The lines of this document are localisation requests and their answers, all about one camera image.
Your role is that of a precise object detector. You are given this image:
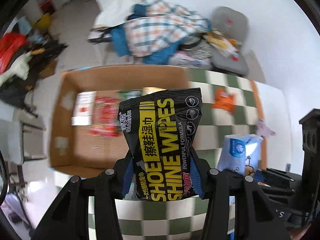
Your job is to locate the blue tissue pack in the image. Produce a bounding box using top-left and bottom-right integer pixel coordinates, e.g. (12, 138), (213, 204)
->
(217, 134), (263, 177)

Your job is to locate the red floral packet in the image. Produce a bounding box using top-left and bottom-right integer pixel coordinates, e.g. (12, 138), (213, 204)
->
(89, 96), (120, 137)

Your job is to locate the black shoe wipes packet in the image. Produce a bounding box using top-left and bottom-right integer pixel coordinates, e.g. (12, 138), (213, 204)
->
(118, 88), (202, 202)

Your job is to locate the white cigarette carton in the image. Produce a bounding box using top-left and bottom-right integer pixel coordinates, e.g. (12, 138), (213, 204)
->
(71, 91), (96, 126)

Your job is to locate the green wipes packet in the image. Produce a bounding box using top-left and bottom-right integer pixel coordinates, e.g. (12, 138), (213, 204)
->
(118, 90), (143, 101)

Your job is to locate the orange wipes packet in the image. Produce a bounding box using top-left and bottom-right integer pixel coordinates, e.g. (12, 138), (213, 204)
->
(212, 88), (236, 114)

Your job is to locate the brown cardboard box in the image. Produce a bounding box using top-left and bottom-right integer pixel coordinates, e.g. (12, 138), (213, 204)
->
(49, 64), (188, 178)

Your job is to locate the purple fuzzy sock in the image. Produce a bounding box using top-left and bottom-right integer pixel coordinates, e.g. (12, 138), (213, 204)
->
(255, 118), (276, 138)

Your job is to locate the green checkered tablecloth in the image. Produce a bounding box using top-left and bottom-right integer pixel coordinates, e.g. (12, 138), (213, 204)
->
(116, 68), (259, 239)

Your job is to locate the white chair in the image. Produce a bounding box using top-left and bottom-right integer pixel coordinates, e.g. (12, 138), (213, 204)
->
(1, 109), (47, 165)

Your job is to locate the floral folded quilt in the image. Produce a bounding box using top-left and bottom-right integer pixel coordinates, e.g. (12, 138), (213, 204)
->
(168, 51), (212, 70)

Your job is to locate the black white patterned cushion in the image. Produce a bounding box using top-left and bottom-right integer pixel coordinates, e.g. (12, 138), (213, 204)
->
(179, 36), (212, 60)

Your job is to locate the yellow snack bag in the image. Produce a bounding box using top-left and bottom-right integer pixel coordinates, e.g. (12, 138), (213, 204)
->
(204, 30), (242, 61)

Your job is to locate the black tripod pile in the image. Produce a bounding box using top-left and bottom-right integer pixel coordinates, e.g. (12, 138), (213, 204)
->
(1, 40), (67, 114)

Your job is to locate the white goose plush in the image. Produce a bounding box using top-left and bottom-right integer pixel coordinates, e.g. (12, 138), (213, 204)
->
(0, 48), (45, 86)

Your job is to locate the grey chair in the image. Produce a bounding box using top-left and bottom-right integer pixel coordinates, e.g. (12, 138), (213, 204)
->
(211, 6), (249, 77)

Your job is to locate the white pillow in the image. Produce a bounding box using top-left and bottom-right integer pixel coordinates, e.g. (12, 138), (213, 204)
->
(92, 0), (142, 29)

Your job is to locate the yellow bin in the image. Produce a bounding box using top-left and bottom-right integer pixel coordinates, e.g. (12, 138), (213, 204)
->
(34, 13), (52, 32)

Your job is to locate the red plastic bag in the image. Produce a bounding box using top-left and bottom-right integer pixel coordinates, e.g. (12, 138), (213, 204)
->
(0, 33), (27, 74)

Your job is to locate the black stand post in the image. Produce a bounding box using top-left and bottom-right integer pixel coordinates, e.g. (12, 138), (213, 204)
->
(299, 108), (319, 224)

